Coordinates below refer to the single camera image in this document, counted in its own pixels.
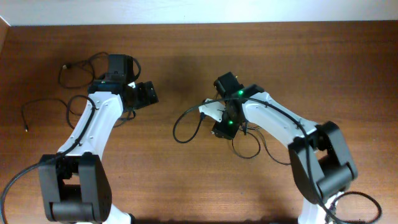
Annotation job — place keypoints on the wooden side panel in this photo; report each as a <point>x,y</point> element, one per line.
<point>4,27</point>

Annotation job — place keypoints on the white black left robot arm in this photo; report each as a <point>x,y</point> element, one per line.
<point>73,183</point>

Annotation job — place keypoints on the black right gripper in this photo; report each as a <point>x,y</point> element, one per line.
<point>223,131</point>

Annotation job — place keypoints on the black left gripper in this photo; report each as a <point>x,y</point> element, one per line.
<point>147,97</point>

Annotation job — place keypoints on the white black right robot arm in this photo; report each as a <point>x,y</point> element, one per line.
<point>322,165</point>

